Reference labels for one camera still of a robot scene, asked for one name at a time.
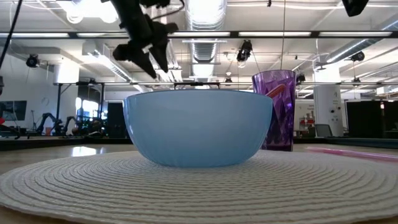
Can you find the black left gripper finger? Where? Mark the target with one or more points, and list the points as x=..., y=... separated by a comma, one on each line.
x=140, y=59
x=161, y=49

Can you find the pink drinking straw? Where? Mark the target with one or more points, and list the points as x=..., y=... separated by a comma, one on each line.
x=357, y=154

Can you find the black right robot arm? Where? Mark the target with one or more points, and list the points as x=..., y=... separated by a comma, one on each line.
x=354, y=6

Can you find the light blue plastic bowl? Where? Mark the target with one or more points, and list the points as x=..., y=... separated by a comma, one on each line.
x=199, y=130

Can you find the purple faceted plastic cup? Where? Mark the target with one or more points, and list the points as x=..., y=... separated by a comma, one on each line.
x=284, y=118

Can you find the white round woven placemat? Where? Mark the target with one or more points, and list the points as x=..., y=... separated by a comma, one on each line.
x=199, y=193

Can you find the grey mesh office chair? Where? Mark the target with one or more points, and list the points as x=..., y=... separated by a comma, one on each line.
x=323, y=130

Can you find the black hanging camera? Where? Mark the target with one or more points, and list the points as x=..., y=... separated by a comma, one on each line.
x=245, y=49

